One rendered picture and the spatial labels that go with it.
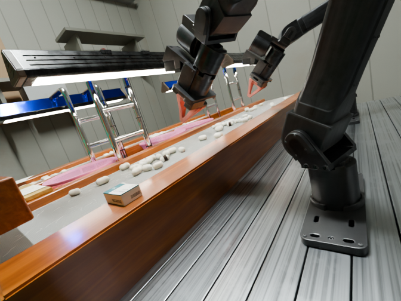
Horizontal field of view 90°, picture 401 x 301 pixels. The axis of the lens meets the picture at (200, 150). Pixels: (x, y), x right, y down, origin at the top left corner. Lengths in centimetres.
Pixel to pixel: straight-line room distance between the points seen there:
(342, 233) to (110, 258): 29
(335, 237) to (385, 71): 235
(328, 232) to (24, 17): 310
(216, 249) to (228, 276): 5
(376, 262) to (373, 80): 236
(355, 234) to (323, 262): 5
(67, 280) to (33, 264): 4
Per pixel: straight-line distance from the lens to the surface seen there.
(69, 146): 277
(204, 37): 42
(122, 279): 34
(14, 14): 310
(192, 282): 31
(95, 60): 69
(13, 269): 34
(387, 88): 261
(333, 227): 33
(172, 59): 51
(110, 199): 37
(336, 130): 33
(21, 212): 39
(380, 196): 42
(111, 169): 76
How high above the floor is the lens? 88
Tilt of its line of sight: 12 degrees down
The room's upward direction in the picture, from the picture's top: 17 degrees counter-clockwise
